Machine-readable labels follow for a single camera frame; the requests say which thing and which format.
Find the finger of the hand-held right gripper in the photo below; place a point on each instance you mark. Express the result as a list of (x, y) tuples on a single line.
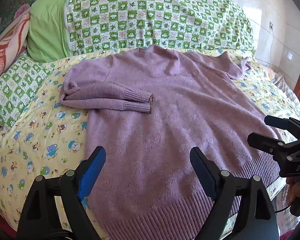
[(282, 123), (267, 145)]

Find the green checkered quilt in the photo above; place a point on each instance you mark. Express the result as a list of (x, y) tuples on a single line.
[(140, 12)]

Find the purple knit sweater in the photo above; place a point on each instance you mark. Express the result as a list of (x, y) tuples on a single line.
[(152, 105)]

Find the green checkered pillow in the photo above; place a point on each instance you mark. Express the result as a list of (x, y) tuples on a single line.
[(15, 90)]

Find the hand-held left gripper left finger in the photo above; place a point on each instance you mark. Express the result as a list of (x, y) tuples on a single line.
[(90, 175)]

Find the yellow cartoon bear bed sheet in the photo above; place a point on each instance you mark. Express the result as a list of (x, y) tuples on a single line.
[(40, 135)]

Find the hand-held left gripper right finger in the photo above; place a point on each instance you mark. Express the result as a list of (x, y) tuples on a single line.
[(202, 172)]

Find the person's right hand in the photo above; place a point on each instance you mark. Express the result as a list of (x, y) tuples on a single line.
[(298, 190)]

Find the pink floral blanket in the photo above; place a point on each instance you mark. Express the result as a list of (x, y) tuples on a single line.
[(5, 50)]

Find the white wall socket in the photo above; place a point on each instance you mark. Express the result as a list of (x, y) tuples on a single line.
[(272, 25), (290, 55)]

